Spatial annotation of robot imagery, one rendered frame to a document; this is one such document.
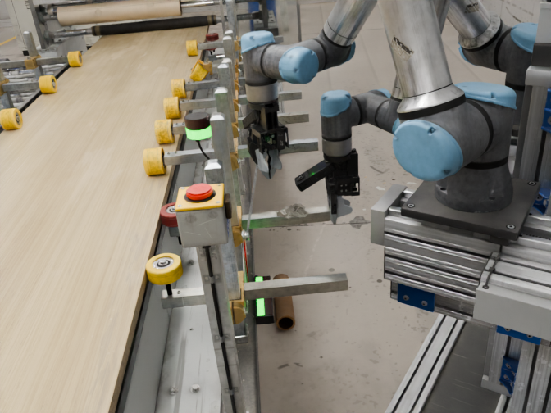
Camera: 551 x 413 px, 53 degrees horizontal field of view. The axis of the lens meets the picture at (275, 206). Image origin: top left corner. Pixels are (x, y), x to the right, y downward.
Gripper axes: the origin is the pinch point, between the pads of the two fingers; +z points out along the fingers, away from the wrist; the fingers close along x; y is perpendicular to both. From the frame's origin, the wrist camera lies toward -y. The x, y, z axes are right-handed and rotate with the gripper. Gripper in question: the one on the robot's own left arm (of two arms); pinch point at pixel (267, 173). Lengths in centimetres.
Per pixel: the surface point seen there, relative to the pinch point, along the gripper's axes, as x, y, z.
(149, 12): 24, -259, -8
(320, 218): 11.7, 4.8, 14.8
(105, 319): -47, 27, 9
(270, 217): -0.6, 0.3, 12.9
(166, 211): -26.0, -10.1, 8.1
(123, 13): 9, -264, -9
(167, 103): -7, -80, 1
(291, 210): 5.1, 1.3, 11.9
